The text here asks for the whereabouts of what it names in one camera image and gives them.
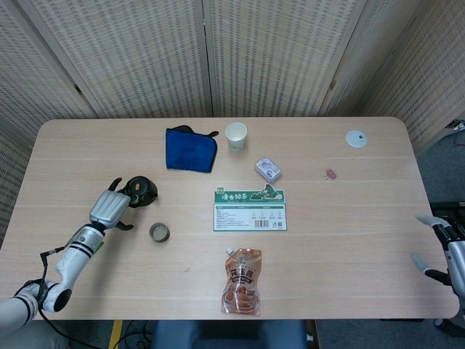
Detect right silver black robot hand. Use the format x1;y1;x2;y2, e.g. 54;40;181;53
410;213;465;292

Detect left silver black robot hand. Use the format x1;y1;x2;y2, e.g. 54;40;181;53
89;177;134;232

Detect black cast iron teapot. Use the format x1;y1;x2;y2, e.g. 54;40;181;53
123;176;160;209

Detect dark green teacup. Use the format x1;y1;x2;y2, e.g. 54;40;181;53
148;222;171;244

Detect green tea label card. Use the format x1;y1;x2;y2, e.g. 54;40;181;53
212;183;288;233

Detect white paper cup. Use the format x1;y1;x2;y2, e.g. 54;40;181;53
225;122;248;152

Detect black stand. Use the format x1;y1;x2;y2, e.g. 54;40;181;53
430;201;465;219

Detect blue folded cloth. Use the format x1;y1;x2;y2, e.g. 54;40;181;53
165;125;220;174

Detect peanut butter spout pouch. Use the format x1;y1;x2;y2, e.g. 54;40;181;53
219;246;263;316

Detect woven bamboo folding screen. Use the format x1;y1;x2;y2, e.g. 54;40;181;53
0;0;465;248

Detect white round disc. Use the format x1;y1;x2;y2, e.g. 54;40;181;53
345;129;369;149

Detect clear box purple contents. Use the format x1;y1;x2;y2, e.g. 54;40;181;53
253;156;283;184

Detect blue robot torso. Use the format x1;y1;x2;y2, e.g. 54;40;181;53
151;319;307;349

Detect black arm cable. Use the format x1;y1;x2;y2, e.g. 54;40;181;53
39;246;121;349

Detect cables and tripod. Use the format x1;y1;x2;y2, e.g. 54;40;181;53
445;118;465;146

